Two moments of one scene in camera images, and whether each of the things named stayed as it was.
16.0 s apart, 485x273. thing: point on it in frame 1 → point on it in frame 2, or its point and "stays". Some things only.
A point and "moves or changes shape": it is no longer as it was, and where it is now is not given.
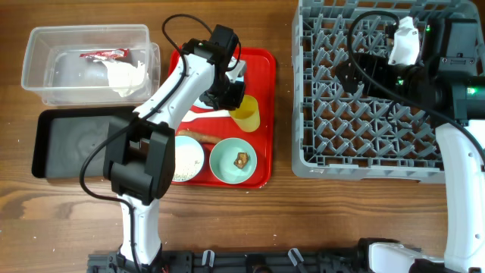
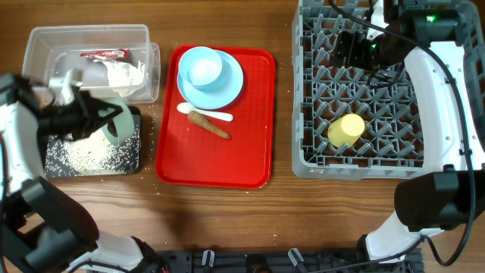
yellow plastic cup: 247,114 → 345,132
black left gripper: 231,103 → 91,105
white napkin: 124,78 stays
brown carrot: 202,137 → 201,119
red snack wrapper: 108,54 stays
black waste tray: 61,137 stays
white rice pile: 189,160 → 92,155
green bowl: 222,159 → 124,122
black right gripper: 375,67 → 354,42
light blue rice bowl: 189,158 moves or changes shape
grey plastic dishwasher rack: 336,134 stays
